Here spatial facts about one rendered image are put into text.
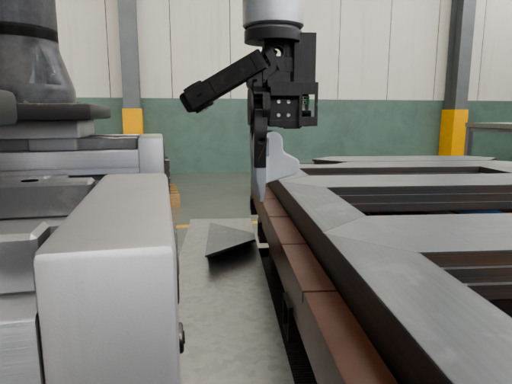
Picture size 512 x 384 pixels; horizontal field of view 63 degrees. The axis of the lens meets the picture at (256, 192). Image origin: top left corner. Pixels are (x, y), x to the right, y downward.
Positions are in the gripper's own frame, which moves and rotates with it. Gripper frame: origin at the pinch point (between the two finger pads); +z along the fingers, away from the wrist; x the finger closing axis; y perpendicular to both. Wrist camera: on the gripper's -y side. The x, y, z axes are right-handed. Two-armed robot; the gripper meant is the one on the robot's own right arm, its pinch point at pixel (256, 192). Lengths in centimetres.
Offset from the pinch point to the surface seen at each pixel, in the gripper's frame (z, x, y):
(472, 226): 5.6, 0.9, 30.7
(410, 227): 5.6, 1.2, 21.8
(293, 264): 9.9, -0.4, 5.1
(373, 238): 5.6, -3.5, 14.9
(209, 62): -98, 697, -24
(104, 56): -103, 673, -192
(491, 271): 7.9, -10.2, 26.6
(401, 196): 7.7, 34.3, 35.0
